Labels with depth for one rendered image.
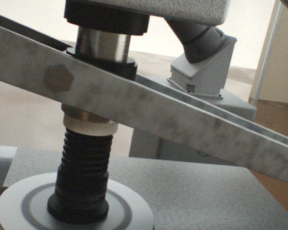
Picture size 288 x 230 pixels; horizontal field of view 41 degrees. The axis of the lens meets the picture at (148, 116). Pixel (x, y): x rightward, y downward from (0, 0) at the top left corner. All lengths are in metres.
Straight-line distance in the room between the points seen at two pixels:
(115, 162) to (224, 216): 0.24
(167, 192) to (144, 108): 0.28
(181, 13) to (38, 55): 0.15
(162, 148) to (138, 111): 1.09
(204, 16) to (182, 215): 0.35
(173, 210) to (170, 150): 0.91
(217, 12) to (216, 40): 1.21
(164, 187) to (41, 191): 0.23
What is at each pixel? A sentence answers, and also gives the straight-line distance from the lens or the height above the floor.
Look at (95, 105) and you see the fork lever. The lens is 0.43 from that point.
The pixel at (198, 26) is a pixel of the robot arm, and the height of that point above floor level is 1.12.
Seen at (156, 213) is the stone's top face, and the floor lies 0.87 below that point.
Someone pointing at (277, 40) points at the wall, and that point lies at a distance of 6.47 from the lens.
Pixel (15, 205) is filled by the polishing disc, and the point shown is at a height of 0.90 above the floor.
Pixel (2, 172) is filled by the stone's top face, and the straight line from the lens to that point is 0.69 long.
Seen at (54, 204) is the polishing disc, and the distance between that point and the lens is 0.54.
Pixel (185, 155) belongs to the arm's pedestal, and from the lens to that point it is 1.58.
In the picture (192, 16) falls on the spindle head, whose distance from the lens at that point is 0.39.
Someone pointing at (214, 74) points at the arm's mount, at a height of 0.95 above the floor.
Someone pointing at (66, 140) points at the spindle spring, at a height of 1.00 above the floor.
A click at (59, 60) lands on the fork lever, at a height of 1.11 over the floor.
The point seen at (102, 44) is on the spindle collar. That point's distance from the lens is 0.44.
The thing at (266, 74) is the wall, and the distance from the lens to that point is 6.50.
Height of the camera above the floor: 1.18
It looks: 16 degrees down
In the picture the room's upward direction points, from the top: 11 degrees clockwise
